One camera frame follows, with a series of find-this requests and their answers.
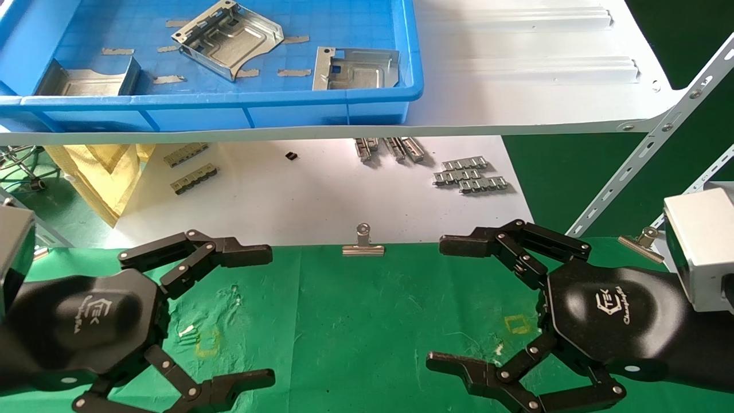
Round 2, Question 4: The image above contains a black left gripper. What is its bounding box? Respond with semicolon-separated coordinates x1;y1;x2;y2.
9;229;276;413

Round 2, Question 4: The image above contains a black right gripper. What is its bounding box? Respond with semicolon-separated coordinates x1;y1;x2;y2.
425;219;698;413

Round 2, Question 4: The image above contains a silver stamped sheet metal part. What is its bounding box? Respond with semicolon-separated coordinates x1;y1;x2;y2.
171;0;286;82
34;56;142;97
312;46;401;91

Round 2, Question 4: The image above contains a green table cloth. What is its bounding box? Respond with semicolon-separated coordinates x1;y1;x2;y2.
0;236;734;413

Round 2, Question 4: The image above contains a silver metal connector strip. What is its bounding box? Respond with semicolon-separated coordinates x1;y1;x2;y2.
458;176;510;194
432;168;482;186
442;155;489;172

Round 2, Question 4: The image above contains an olive metal connector strip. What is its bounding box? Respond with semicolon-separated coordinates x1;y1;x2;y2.
163;143;210;168
171;164;219;195

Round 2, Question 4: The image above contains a yellow woven bag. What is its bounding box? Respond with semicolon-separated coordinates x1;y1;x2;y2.
45;143;157;228

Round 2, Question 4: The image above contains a blue plastic bin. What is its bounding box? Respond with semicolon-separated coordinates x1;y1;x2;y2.
0;0;425;134

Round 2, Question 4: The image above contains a white metal shelf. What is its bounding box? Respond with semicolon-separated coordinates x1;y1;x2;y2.
0;0;689;145

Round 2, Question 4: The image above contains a white perforated shelf post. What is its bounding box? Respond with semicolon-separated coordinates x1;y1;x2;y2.
651;143;734;230
567;32;734;239

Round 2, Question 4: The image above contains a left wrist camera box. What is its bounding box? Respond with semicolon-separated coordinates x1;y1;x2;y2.
0;204;36;325

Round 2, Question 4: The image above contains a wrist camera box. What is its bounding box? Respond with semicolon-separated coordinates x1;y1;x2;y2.
663;188;734;314
0;204;36;325

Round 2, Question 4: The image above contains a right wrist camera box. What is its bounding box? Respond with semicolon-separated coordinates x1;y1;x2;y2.
663;188;734;314

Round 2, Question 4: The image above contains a black cable bundle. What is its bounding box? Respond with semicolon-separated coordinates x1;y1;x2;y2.
0;145;48;193

